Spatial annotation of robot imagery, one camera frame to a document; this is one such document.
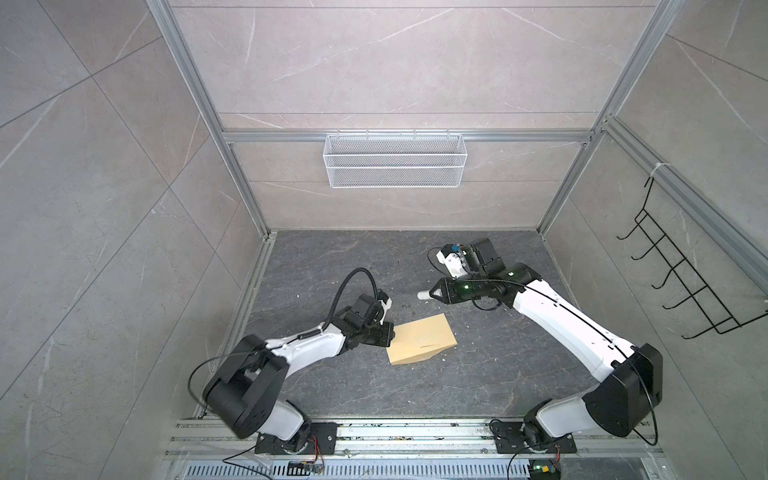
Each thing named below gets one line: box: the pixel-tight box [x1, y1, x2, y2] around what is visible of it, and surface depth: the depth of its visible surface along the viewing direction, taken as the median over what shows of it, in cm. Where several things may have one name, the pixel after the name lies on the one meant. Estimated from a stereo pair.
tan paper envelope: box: [386, 313, 458, 365], surface depth 93 cm
